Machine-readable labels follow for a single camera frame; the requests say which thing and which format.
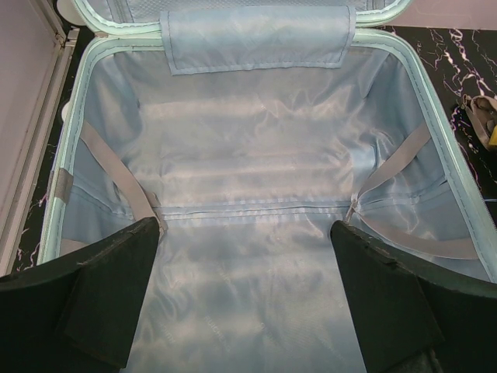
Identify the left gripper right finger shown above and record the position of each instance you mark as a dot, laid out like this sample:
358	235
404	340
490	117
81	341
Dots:
411	315

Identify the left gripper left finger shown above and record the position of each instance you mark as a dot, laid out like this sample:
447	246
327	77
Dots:
81	309

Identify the yellow bra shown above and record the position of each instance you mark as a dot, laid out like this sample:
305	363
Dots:
492	142

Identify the grey beige garment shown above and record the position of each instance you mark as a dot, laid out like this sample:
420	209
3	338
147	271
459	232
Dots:
481	112

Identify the mint green open suitcase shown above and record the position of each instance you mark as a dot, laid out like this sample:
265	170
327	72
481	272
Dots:
248	128

